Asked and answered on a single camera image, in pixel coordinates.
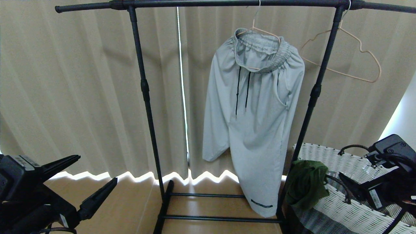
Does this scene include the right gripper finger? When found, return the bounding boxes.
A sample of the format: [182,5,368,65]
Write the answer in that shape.
[339,172,371,203]

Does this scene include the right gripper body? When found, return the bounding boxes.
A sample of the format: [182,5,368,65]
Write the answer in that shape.
[361,172,416,210]

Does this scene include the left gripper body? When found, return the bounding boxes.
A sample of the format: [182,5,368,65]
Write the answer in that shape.
[0,184,80,234]

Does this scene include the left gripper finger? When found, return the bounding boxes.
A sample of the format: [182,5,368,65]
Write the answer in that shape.
[41,155,81,182]
[77,177,118,221]

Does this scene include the green garment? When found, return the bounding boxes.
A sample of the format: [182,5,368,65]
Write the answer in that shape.
[284,160,329,210]

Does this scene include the pale grey shorts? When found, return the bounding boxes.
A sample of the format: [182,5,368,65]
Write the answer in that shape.
[202,28,305,218]

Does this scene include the pink clothes hanger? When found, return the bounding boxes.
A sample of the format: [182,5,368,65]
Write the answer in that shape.
[236,0,281,70]
[299,0,382,83]

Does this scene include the white laundry basket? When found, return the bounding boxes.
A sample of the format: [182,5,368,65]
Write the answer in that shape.
[283,143,416,234]

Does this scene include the black clothes rack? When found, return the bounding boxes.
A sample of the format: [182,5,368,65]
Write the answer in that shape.
[55,0,416,234]

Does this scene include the beige curtain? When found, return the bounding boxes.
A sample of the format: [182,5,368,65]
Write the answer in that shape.
[0,0,416,186]

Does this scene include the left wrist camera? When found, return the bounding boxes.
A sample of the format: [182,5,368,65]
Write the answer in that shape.
[0,154,44,202]

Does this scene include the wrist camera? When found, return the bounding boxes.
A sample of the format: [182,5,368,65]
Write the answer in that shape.
[0,154,44,202]
[364,134,416,173]

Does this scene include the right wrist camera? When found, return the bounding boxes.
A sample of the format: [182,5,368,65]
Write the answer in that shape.
[364,134,416,173]

